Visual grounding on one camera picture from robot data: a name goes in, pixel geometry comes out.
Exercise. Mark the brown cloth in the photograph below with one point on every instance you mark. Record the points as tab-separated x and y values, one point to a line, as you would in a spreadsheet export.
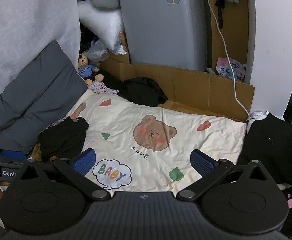
37	152

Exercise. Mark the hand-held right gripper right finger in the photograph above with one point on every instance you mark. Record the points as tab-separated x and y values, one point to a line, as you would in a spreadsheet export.
202	164

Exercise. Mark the teddy bear in blue shirt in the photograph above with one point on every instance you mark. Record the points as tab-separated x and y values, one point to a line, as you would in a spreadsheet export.
86	68

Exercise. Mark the black skirt with patterned trim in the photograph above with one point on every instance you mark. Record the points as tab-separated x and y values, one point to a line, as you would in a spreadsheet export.
61	137

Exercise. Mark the grey cushion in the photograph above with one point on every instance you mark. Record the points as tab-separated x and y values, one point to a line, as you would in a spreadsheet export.
36	92

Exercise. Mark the clear plastic bag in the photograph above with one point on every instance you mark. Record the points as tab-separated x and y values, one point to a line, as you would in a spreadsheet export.
96	51

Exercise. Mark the grey wrapped washing machine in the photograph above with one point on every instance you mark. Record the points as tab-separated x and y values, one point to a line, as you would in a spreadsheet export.
161	30

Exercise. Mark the cream bear printed blanket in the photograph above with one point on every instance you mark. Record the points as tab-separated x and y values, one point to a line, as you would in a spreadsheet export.
136	105

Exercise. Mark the doll in floral clothes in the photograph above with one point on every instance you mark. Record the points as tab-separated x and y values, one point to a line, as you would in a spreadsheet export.
101	87

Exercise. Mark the folded black garment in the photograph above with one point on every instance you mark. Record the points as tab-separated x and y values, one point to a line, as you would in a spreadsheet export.
268	142

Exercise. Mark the white plastic-wrapped pillow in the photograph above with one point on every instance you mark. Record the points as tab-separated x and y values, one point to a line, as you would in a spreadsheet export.
103	22

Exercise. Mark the white cloth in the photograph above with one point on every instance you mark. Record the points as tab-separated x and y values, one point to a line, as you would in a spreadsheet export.
257	115

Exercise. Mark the brown cardboard sheet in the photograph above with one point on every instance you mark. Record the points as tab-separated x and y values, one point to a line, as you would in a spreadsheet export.
198	85

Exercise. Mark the pink detergent pouch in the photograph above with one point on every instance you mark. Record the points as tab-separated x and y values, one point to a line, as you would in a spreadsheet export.
229	68

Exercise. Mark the crumpled black garment pile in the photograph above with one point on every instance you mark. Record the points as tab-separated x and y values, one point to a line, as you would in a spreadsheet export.
143	91

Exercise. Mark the white curtain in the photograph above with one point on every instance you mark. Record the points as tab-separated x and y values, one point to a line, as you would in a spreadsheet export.
23	17

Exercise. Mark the grey neck pillow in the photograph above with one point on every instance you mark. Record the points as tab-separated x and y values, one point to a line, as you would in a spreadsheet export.
104	5

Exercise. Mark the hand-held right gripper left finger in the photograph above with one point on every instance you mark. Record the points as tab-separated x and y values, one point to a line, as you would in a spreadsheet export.
84	162

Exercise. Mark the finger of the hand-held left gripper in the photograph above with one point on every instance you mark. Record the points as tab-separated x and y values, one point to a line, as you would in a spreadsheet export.
12	155

